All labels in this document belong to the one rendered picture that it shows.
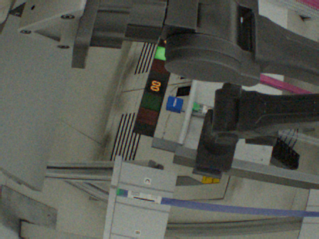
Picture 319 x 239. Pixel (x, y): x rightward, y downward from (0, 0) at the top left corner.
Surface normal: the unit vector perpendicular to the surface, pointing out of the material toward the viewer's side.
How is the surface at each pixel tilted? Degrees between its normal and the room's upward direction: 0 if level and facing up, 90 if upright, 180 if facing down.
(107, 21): 56
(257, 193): 0
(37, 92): 0
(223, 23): 21
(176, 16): 37
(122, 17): 49
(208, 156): 43
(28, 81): 0
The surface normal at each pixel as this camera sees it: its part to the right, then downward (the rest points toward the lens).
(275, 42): 0.22, -0.17
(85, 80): 0.69, -0.07
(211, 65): -0.12, 0.97
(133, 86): -0.68, -0.40
